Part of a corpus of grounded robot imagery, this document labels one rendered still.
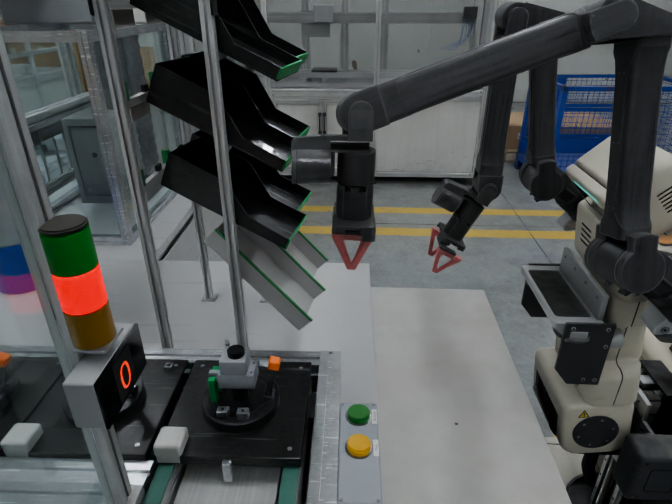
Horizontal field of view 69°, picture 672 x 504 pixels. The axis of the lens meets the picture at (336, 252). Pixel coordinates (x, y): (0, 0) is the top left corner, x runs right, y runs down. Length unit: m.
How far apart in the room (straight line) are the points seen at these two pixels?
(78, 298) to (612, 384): 1.08
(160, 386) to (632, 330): 1.00
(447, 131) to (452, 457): 4.09
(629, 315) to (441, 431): 0.47
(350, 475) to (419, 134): 4.22
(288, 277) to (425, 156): 3.86
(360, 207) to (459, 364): 0.60
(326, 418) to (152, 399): 0.33
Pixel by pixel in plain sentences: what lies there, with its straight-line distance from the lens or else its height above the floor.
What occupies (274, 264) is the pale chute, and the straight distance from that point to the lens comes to 1.15.
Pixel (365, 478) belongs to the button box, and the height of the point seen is 0.96.
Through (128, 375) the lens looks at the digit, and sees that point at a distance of 0.71.
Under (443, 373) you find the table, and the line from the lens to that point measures 1.20.
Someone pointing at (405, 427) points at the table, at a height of 0.86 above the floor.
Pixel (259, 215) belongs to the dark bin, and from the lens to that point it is 1.05.
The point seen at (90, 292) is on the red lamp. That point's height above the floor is 1.34.
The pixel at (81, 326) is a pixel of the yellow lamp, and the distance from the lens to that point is 0.64.
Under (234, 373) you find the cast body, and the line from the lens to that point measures 0.88.
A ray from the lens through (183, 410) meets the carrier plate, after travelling 0.97.
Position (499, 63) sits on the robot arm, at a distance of 0.78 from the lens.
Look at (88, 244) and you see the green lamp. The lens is 0.60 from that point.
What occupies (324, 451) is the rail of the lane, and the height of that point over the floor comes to 0.95.
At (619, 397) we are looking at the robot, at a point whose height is 0.83.
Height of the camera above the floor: 1.63
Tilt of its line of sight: 27 degrees down
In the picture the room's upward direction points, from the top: straight up
